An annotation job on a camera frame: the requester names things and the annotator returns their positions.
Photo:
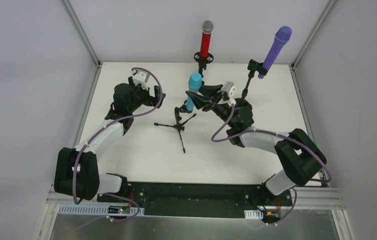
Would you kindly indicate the red glitter microphone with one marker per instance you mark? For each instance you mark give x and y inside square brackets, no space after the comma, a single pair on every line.
[207,28]

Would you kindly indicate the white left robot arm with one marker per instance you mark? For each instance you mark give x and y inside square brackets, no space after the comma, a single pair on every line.
[77,172]

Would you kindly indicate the right circuit board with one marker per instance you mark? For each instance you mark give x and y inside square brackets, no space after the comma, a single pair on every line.
[271,218]

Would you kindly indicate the left circuit board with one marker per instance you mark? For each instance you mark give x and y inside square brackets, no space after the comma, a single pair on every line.
[118,210]

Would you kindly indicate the black shock-mount tripod stand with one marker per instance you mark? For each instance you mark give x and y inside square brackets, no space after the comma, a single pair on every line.
[202,61]

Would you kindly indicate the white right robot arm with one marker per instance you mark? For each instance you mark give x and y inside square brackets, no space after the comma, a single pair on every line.
[299,156]

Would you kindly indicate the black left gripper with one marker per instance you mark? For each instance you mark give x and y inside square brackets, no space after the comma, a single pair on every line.
[145,93]

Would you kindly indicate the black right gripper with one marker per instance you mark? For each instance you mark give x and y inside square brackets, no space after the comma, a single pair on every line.
[215,100]

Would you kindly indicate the circuit board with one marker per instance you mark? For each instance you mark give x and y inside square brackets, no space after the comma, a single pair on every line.
[118,210]
[271,218]

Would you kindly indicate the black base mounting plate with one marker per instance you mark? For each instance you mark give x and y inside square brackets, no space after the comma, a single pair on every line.
[198,200]

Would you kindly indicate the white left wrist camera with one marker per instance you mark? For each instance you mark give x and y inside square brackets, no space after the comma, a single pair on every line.
[140,79]

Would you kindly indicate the purple microphone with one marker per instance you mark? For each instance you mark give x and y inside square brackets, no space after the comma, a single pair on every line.
[281,37]

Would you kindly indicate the teal microphone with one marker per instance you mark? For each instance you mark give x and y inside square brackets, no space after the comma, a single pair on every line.
[194,84]

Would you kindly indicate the black clip tripod stand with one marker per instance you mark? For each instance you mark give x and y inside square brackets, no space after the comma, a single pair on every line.
[179,126]

